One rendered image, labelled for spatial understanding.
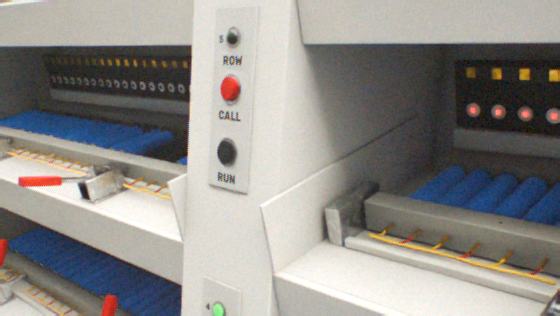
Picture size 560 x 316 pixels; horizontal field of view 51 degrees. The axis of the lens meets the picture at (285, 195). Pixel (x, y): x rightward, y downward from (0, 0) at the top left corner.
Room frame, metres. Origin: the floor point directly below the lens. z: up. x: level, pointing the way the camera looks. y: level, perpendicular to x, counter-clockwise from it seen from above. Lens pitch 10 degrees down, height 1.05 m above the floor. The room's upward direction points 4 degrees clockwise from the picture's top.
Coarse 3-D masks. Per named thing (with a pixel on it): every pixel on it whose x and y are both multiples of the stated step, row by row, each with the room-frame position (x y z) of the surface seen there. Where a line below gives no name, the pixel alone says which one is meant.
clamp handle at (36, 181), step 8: (88, 168) 0.55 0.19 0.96; (40, 176) 0.52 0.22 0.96; (48, 176) 0.52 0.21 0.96; (56, 176) 0.53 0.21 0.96; (80, 176) 0.55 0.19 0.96; (88, 176) 0.55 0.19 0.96; (24, 184) 0.50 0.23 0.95; (32, 184) 0.51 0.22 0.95; (40, 184) 0.51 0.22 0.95; (48, 184) 0.52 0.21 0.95; (56, 184) 0.52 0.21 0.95
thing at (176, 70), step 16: (48, 64) 0.93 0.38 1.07; (64, 64) 0.90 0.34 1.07; (80, 64) 0.86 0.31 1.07; (96, 64) 0.83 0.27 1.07; (112, 64) 0.80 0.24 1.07; (128, 64) 0.78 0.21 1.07; (144, 64) 0.75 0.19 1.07; (160, 64) 0.73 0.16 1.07; (176, 64) 0.71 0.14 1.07; (96, 80) 0.85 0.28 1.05; (112, 80) 0.82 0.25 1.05; (128, 80) 0.79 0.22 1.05; (144, 80) 0.77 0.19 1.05; (160, 80) 0.74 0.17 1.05; (176, 80) 0.72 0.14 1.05; (160, 96) 0.75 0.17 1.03; (176, 96) 0.73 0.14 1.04
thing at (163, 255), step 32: (0, 96) 0.92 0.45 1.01; (32, 96) 0.96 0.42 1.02; (64, 96) 0.92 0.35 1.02; (96, 96) 0.85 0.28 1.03; (128, 96) 0.80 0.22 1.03; (0, 192) 0.69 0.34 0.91; (32, 192) 0.62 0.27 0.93; (64, 192) 0.59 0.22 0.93; (128, 192) 0.56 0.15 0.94; (64, 224) 0.59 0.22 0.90; (96, 224) 0.53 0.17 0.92; (128, 224) 0.49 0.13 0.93; (160, 224) 0.48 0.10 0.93; (128, 256) 0.51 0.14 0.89; (160, 256) 0.47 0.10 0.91
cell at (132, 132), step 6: (138, 126) 0.72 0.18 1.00; (120, 132) 0.70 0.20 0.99; (126, 132) 0.70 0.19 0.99; (132, 132) 0.71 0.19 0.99; (138, 132) 0.71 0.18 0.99; (108, 138) 0.69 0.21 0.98; (114, 138) 0.69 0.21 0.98; (120, 138) 0.69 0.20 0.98; (126, 138) 0.70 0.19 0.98; (90, 144) 0.68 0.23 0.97; (96, 144) 0.67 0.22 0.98; (102, 144) 0.68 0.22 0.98; (108, 144) 0.68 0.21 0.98; (114, 144) 0.69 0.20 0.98
